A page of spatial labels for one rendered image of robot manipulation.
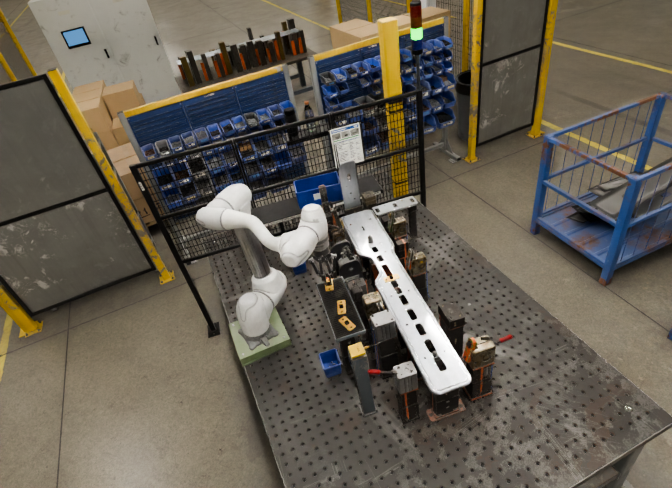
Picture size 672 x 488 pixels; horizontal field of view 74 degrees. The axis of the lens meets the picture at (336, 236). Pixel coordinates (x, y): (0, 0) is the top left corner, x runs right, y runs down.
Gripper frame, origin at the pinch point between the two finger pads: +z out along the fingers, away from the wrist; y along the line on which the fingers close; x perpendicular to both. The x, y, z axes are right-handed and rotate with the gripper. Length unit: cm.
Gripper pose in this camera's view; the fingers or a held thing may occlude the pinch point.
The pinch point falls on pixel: (327, 278)
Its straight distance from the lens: 211.2
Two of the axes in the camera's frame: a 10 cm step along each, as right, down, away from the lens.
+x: -0.8, -6.1, 7.9
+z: 1.6, 7.7, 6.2
